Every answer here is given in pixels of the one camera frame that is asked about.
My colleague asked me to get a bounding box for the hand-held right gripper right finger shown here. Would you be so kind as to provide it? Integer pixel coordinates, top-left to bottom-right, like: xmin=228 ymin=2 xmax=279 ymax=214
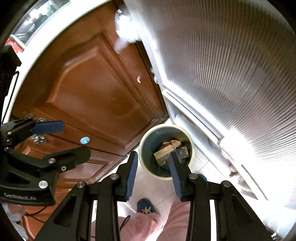
xmin=169 ymin=152 xmax=273 ymax=241

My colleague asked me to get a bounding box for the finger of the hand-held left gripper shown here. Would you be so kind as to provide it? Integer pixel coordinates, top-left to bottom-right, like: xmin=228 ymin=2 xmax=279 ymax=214
xmin=3 ymin=117 xmax=65 ymax=149
xmin=5 ymin=146 xmax=91 ymax=172

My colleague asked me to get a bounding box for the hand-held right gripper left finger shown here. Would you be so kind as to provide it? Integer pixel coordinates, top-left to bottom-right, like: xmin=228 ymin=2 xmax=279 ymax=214
xmin=40 ymin=151 xmax=138 ymax=241

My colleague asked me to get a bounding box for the round dark trash bin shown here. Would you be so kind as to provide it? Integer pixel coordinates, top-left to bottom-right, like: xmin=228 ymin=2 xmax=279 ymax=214
xmin=139 ymin=124 xmax=197 ymax=181

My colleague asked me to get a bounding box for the white shopping bag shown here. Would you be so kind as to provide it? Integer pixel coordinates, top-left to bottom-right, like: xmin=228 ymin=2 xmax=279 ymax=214
xmin=5 ymin=203 xmax=27 ymax=239

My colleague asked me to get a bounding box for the red and pink packet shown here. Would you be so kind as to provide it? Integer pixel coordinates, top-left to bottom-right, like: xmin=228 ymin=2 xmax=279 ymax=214
xmin=6 ymin=38 xmax=26 ymax=53

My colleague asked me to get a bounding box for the dark glass window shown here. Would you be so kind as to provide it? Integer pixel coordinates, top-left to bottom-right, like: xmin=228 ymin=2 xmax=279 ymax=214
xmin=10 ymin=0 xmax=70 ymax=44

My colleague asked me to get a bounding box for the white ribbed cabinet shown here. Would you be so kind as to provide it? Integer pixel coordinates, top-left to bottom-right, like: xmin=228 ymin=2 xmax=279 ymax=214
xmin=124 ymin=0 xmax=296 ymax=232

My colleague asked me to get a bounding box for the clear hanging plastic bag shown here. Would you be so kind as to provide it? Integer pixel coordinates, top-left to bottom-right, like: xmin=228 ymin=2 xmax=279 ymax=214
xmin=113 ymin=5 xmax=141 ymax=52

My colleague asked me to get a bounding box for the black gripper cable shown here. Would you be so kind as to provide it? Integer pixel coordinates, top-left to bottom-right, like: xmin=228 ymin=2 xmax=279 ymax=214
xmin=1 ymin=72 xmax=19 ymax=123

